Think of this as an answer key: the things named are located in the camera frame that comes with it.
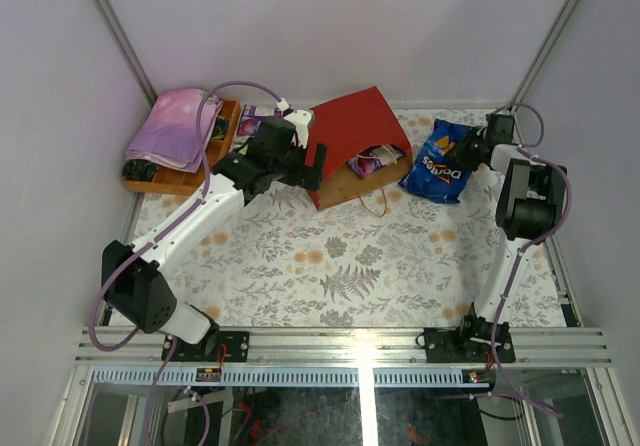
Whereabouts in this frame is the red paper bag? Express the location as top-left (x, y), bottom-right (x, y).
top-left (309, 86), bottom-right (413, 211)

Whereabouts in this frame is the purple snack packet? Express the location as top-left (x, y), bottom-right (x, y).
top-left (347, 144), bottom-right (406, 179)
top-left (236, 105), bottom-right (268, 137)

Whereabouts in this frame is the blue snack packet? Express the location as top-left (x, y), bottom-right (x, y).
top-left (398, 119), bottom-right (476, 204)

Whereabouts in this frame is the yellow green snack packet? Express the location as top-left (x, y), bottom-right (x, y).
top-left (232, 137), bottom-right (250, 151)

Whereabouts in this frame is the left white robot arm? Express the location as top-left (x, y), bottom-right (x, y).
top-left (102, 110), bottom-right (327, 361)

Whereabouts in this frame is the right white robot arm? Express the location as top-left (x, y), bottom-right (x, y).
top-left (445, 107), bottom-right (572, 327)

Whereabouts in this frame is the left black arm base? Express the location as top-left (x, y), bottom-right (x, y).
top-left (169, 330), bottom-right (250, 364)

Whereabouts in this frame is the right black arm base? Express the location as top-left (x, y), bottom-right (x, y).
top-left (415, 311), bottom-right (516, 365)

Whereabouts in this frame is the orange wooden organizer tray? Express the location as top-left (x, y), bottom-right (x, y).
top-left (121, 99), bottom-right (241, 196)

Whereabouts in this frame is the folded purple cloth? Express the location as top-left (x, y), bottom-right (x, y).
top-left (124, 88), bottom-right (206, 173)

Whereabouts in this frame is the floral table mat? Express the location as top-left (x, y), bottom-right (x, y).
top-left (107, 107), bottom-right (571, 328)

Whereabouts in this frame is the dark patterned item in tray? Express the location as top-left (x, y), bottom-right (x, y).
top-left (121, 160), bottom-right (159, 182)

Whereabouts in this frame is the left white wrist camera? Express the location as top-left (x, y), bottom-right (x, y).
top-left (276, 98), bottom-right (315, 149)

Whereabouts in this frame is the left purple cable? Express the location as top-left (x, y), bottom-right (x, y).
top-left (88, 80), bottom-right (289, 446)

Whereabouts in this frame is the aluminium front rail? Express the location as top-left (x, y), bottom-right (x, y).
top-left (74, 327), bottom-right (613, 368)

